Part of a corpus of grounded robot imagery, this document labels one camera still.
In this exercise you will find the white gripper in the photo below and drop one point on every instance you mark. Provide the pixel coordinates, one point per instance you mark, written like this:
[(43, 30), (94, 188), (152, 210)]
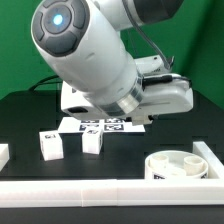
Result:
[(164, 92)]

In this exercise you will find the white obstacle wall frame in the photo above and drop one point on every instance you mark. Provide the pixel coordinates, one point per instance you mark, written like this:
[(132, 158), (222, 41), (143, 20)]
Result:
[(112, 192)]

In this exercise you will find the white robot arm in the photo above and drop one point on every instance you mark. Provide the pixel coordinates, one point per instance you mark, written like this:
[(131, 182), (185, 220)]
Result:
[(79, 40)]

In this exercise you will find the white block at left edge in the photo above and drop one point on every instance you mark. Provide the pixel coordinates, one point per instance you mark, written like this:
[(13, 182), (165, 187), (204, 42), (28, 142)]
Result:
[(4, 155)]

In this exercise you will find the white sheet with tags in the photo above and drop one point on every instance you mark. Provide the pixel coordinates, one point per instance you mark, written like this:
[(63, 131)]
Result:
[(72, 125)]

